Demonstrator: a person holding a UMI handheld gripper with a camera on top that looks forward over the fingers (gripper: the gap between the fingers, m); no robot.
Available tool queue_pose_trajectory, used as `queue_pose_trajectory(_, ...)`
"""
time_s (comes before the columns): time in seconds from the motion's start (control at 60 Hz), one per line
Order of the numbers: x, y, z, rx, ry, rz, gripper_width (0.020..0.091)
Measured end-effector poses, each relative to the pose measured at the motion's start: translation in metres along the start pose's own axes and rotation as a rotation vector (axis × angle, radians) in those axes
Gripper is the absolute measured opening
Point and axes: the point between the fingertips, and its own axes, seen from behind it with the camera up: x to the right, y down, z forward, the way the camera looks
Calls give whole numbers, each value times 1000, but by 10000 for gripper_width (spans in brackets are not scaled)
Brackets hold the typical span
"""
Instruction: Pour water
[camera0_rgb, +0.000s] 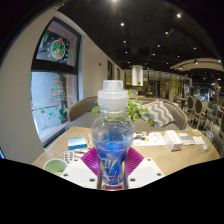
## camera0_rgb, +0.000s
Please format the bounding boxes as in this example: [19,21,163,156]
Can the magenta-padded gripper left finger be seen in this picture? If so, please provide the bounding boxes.
[61,146,101,191]

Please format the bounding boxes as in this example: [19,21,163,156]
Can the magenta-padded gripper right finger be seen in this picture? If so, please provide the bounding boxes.
[125,146,166,190]

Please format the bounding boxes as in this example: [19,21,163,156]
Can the clear bottle with blue liquid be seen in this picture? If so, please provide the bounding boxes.
[90,79,136,191]

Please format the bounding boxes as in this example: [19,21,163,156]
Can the white sticker card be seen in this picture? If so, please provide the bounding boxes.
[62,149,76,165]

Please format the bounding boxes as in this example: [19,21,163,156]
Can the pale green cup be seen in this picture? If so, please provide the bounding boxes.
[43,158,69,177]

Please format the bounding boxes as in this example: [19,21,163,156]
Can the blue and white box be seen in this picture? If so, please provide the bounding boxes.
[67,136,89,151]

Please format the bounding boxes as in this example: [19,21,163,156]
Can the white printed leaflet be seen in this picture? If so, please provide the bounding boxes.
[132,131,167,147]

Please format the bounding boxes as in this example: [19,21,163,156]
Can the flat round red coaster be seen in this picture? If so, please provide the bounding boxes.
[105,184,125,191]

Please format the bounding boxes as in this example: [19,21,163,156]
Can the white cardboard box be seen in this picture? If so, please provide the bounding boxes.
[163,129,184,152]

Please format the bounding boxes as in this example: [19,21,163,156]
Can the small white packet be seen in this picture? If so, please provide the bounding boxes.
[178,132,191,141]

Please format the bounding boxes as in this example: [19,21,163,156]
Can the grey zigzag striped cushion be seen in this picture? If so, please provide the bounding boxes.
[137,100,175,129]

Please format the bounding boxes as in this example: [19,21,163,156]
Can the grey curved sofa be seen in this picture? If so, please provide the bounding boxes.
[64,96,189,133]

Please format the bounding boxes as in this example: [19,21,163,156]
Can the white paper napkin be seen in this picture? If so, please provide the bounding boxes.
[192,135,207,146]

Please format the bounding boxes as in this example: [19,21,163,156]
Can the green leafy plant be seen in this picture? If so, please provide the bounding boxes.
[91,89,154,127]

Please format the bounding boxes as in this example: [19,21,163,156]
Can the group of dining chairs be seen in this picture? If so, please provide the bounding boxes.
[168,90,224,134]

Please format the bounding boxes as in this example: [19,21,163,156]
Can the window with festive decorations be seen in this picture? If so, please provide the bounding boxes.
[30,17,82,147]

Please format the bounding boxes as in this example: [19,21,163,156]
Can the white cylindrical pendant lamp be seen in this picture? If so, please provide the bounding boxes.
[131,64,145,87]

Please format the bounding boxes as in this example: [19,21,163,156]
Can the ceiling spot lights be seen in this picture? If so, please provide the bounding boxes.
[109,0,201,59]

